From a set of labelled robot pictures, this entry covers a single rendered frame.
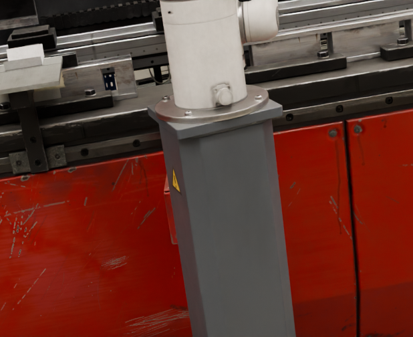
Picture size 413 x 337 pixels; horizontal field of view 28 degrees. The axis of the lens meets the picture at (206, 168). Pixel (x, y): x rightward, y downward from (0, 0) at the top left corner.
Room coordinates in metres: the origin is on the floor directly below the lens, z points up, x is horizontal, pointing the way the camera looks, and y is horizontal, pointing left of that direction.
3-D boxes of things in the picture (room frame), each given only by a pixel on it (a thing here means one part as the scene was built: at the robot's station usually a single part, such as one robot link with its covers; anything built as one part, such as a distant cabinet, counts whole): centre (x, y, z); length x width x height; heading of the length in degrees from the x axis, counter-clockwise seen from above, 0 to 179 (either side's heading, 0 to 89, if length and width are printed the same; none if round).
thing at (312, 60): (1.97, -0.22, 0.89); 0.30 x 0.05 x 0.03; 95
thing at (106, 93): (1.92, 0.35, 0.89); 0.30 x 0.05 x 0.03; 95
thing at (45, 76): (1.83, 0.38, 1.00); 0.26 x 0.18 x 0.01; 5
